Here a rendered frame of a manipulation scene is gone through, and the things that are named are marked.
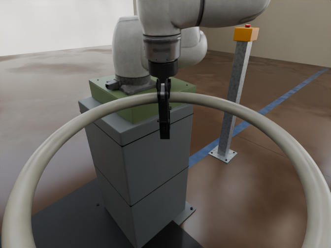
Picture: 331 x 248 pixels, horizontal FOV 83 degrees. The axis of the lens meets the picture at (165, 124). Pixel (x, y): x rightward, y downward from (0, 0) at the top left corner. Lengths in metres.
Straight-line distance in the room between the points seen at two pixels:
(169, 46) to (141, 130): 0.37
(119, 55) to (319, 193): 0.70
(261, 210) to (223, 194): 0.26
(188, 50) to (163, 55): 0.37
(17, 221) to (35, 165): 0.10
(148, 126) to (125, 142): 0.11
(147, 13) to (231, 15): 0.18
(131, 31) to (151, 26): 0.33
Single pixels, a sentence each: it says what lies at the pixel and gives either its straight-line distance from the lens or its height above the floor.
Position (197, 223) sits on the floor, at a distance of 1.38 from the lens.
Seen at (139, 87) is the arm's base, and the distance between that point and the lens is 0.81.
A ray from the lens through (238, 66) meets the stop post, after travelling 1.52.
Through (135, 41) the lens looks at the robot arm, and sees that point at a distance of 0.77.
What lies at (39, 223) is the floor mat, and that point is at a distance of 1.57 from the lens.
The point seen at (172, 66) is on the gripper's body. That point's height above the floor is 1.05.
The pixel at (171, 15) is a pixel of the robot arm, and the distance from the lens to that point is 0.43.
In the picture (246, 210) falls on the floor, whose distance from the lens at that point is 1.52.
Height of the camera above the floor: 1.16
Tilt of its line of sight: 30 degrees down
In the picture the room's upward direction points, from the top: straight up
